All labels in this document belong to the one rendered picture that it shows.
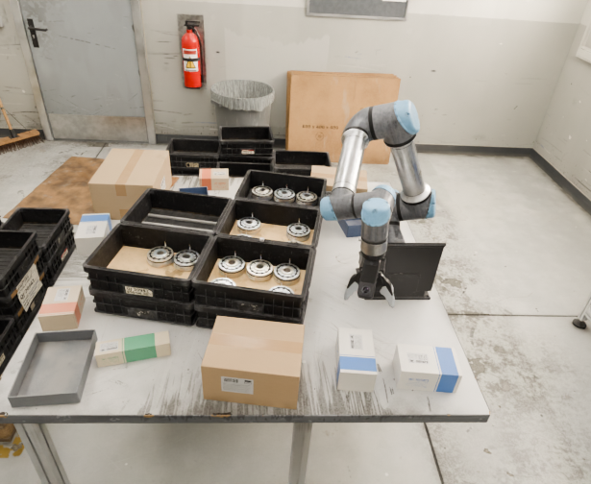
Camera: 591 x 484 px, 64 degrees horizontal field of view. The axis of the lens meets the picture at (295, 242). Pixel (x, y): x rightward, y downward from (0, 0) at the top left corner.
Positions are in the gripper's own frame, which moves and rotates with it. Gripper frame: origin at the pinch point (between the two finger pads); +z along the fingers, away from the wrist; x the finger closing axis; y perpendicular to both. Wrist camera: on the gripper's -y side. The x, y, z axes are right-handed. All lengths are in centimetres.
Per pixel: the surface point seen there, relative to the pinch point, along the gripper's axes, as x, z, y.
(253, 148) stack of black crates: 113, 44, 194
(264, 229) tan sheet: 54, 16, 54
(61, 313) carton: 107, 14, -15
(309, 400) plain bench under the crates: 14.9, 29.7, -17.3
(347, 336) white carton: 7.3, 22.2, 6.2
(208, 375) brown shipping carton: 44, 14, -27
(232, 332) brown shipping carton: 42.3, 11.3, -11.1
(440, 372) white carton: -24.8, 24.9, 0.7
